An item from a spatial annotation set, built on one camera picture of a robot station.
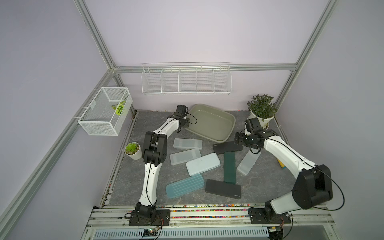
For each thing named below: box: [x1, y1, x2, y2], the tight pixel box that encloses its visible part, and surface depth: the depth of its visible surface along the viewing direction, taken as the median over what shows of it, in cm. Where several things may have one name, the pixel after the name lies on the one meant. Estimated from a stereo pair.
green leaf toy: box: [111, 100, 126, 116], surface depth 83 cm
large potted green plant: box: [246, 94, 278, 130], surface depth 100 cm
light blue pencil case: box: [186, 152, 221, 176], surface depth 92 cm
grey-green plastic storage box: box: [184, 103, 236, 143], surface depth 109 cm
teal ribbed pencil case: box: [166, 173, 205, 199], surface depth 84 cm
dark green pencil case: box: [224, 152, 236, 184], surface depth 92 cm
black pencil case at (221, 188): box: [205, 179, 242, 200], surface depth 84 cm
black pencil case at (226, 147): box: [213, 141, 243, 154], surface depth 100 cm
